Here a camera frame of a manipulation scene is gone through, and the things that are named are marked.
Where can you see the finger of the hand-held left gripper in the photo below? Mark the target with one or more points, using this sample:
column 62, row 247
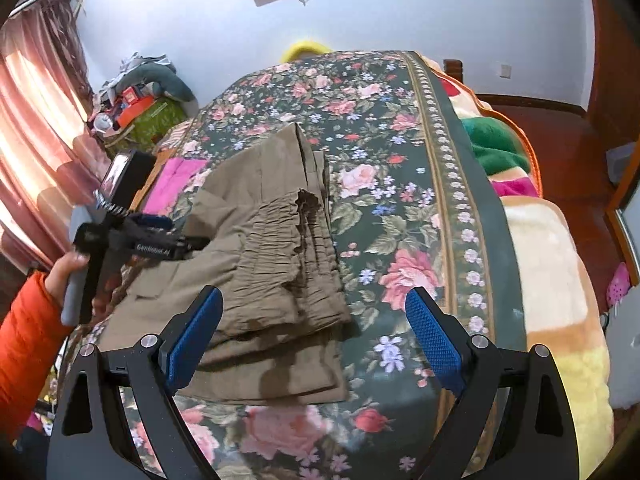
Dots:
column 160, row 249
column 150, row 222

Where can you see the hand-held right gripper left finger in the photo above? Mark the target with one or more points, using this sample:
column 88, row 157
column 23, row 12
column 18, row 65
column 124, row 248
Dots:
column 197, row 340

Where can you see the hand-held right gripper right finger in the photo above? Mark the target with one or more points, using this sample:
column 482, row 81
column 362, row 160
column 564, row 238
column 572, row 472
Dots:
column 435, row 340

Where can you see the olive green pants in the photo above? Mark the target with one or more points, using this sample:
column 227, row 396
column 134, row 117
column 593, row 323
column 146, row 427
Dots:
column 260, row 260

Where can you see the person's left forearm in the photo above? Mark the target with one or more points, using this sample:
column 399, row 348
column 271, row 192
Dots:
column 30, row 350

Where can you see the person's left hand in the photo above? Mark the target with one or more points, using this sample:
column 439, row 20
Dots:
column 57, row 275

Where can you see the pink cloth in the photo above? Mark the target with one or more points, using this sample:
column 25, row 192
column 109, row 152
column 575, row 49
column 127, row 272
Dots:
column 172, row 180

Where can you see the wooden lap desk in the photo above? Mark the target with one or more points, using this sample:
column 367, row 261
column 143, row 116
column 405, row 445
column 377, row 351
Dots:
column 162, row 160

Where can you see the striped cloth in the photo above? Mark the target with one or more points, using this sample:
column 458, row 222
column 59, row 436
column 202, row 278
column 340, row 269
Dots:
column 177, row 134

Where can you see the green floral bag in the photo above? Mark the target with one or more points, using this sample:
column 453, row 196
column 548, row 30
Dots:
column 155, row 120

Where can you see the orange box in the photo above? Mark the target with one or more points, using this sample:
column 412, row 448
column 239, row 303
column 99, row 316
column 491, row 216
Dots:
column 134, row 111

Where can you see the pink curtain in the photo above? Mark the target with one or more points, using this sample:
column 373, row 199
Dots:
column 35, row 135

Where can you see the colourful plush blanket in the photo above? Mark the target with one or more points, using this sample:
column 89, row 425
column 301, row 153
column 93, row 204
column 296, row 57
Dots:
column 550, row 270

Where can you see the grey plush toy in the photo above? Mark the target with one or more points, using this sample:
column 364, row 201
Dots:
column 170, row 82

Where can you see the pile of clothes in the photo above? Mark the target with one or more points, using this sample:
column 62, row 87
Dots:
column 122, row 77

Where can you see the floral bedspread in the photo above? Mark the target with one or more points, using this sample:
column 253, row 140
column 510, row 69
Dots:
column 400, row 185

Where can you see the pink slipper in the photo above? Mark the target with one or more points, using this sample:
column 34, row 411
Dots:
column 621, row 285

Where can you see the yellow foam tube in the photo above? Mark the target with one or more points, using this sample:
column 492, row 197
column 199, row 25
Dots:
column 305, row 47

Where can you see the wooden bed footboard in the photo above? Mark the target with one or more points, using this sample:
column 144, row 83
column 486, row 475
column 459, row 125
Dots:
column 457, row 72

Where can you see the brown wooden door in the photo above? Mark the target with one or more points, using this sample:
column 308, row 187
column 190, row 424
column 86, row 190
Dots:
column 610, row 60

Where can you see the white wall outlet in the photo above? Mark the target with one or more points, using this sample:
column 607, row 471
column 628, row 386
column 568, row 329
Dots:
column 507, row 70

